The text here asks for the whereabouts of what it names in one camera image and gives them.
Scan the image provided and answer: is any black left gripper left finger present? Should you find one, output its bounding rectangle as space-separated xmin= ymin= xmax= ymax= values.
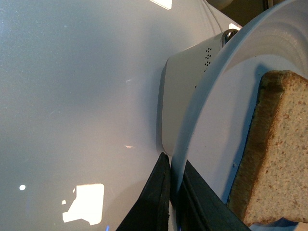
xmin=117 ymin=153 xmax=170 ymax=231

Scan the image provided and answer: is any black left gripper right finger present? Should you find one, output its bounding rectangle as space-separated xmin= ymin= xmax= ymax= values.
xmin=170 ymin=161 xmax=250 ymax=231

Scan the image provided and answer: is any grey round plate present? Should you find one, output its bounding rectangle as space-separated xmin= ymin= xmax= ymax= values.
xmin=169 ymin=0 xmax=308 ymax=231

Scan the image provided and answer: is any brown bread slice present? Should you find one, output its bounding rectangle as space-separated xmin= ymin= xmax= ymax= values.
xmin=228 ymin=71 xmax=308 ymax=226

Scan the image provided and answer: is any white toaster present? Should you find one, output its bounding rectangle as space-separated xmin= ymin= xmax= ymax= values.
xmin=157 ymin=29 xmax=238 ymax=155

